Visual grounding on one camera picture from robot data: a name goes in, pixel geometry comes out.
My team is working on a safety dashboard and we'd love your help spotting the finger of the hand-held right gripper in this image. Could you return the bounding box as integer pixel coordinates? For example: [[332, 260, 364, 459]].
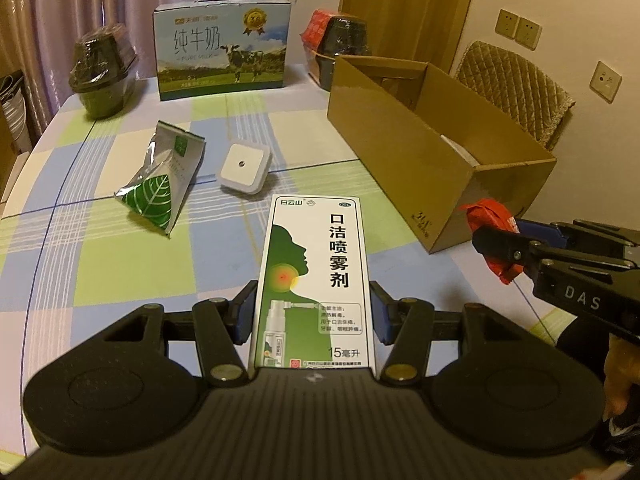
[[472, 225, 556, 283], [517, 219, 640, 261]]

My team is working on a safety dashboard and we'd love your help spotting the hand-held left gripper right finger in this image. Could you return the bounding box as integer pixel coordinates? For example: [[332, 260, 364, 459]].
[[369, 280, 531, 383]]

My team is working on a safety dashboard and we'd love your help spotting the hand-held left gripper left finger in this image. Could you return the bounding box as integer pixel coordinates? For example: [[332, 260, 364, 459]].
[[107, 280, 260, 388]]

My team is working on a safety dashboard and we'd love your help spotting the red snack wrapper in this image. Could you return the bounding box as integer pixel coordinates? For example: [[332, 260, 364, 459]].
[[462, 199, 528, 285]]

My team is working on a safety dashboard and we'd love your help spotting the green and white spray box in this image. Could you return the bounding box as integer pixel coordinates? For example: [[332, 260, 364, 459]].
[[248, 194, 377, 372]]

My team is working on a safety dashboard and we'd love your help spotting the brown cardboard box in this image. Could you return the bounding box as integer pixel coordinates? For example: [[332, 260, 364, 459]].
[[326, 55, 557, 254]]

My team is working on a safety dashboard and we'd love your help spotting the checked cloth-covered desktop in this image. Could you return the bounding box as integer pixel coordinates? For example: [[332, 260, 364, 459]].
[[0, 62, 640, 461]]

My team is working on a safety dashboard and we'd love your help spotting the person's right hand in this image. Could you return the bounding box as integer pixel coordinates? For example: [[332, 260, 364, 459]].
[[602, 345, 633, 421]]

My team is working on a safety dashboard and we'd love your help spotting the person's dark clothing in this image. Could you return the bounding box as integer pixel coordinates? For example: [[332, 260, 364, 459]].
[[597, 417, 640, 466]]

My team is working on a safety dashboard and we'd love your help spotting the white square night light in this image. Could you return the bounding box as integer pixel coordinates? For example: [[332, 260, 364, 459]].
[[216, 141, 272, 198]]

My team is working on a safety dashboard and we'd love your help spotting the green leaf foil packet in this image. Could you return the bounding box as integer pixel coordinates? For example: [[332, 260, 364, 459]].
[[114, 120, 207, 238]]

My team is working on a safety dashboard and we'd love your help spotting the chair with quilted cover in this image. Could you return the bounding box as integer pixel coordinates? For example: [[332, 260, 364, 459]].
[[452, 40, 576, 151]]

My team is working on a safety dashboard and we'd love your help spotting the wrapped black bowls red label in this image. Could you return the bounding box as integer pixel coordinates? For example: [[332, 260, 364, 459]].
[[299, 8, 373, 92]]

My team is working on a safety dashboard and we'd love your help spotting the wrapped black bowl set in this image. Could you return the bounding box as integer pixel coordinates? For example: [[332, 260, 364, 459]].
[[68, 24, 139, 120]]

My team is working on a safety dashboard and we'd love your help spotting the milk carton gift box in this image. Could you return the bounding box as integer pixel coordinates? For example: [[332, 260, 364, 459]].
[[151, 0, 293, 102]]

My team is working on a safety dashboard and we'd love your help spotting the grey shopping bag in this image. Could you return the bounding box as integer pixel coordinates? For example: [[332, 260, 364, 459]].
[[0, 70, 31, 156]]

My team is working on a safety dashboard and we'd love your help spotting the beige wall socket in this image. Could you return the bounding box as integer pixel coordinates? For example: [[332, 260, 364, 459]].
[[589, 60, 623, 104], [515, 16, 542, 50], [495, 8, 518, 38]]

